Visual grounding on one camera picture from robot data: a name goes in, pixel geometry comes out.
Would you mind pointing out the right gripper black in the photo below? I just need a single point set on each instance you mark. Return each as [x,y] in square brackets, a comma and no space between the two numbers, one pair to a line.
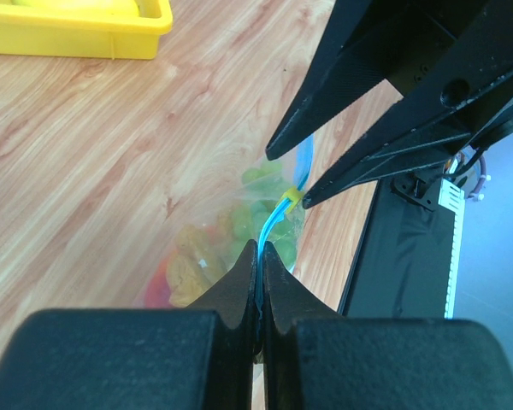
[453,60]

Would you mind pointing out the blue zip top bag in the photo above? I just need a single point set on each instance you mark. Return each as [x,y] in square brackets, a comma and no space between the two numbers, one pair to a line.
[205,211]

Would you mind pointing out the yellow plastic tray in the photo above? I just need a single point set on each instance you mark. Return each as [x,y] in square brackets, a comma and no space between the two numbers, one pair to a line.
[58,29]

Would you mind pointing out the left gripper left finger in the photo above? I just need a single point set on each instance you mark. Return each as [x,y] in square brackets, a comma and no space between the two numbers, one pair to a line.
[196,357]

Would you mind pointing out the yellow zip slider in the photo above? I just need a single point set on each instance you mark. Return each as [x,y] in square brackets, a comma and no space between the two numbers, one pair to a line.
[290,199]

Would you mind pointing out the fake red mango in bag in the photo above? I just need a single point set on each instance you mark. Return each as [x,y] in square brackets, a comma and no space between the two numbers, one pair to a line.
[158,292]

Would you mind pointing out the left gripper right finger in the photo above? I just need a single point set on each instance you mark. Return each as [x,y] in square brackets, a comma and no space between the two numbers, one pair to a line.
[315,358]

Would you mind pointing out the fake green lettuce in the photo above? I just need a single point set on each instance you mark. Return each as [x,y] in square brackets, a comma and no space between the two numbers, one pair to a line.
[263,185]

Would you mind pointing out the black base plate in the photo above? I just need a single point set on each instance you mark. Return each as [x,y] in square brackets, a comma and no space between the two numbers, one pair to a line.
[401,265]

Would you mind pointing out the white cable duct rail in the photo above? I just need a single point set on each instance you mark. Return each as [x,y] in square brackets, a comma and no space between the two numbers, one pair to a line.
[452,198]

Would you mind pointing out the fake fried chicken pieces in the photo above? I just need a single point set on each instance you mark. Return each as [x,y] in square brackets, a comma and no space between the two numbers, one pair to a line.
[201,257]

